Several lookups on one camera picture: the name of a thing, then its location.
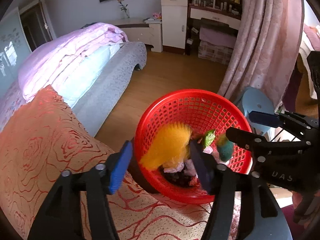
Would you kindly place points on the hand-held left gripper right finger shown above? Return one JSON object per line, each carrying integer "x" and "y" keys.
{"x": 200, "y": 166}

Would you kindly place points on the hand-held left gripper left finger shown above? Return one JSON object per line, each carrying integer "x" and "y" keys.
{"x": 121, "y": 166}

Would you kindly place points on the rose in glass vase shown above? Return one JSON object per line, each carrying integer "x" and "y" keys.
{"x": 126, "y": 13}

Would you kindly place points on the pink duvet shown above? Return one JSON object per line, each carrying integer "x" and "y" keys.
{"x": 62, "y": 55}

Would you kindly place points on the floral pink bed sheet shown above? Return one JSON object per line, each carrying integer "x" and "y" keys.
{"x": 10, "y": 100}

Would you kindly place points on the pink knitted blanket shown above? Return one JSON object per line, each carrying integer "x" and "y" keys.
{"x": 235, "y": 217}

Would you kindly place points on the pink curtain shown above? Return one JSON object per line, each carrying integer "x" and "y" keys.
{"x": 262, "y": 42}

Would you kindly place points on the bedroom door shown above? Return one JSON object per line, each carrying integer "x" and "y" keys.
{"x": 48, "y": 17}

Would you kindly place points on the yellow fluffy toy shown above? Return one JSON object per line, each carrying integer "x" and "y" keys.
{"x": 170, "y": 145}

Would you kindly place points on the orange rose-pattern blanket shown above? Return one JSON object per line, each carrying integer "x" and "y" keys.
{"x": 50, "y": 155}

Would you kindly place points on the red plastic basket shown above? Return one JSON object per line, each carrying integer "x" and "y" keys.
{"x": 175, "y": 105}

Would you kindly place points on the green and yellow sponge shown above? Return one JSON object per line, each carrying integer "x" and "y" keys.
{"x": 225, "y": 150}

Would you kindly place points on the grey bed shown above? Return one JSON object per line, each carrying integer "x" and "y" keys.
{"x": 117, "y": 80}

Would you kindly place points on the white tall cabinet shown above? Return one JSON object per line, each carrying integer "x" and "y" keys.
{"x": 173, "y": 22}

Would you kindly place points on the cushioned dresser stool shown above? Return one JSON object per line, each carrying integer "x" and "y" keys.
{"x": 217, "y": 36}

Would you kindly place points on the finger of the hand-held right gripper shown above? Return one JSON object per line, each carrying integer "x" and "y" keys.
{"x": 265, "y": 118}
{"x": 245, "y": 137}

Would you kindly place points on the dressing table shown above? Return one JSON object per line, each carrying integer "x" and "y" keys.
{"x": 215, "y": 17}

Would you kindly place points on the green wrapper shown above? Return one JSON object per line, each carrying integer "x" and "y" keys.
{"x": 208, "y": 138}

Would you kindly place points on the glass-front wardrobe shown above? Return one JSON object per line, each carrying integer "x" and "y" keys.
{"x": 10, "y": 42}

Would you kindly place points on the white tissue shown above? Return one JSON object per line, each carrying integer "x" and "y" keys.
{"x": 208, "y": 151}

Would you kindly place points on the light blue folded quilt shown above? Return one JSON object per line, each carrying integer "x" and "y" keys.
{"x": 85, "y": 77}

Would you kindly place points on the clear plastic bag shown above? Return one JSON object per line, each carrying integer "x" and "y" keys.
{"x": 172, "y": 168}

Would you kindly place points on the blue plastic stool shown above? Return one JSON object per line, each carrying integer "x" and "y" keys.
{"x": 257, "y": 100}

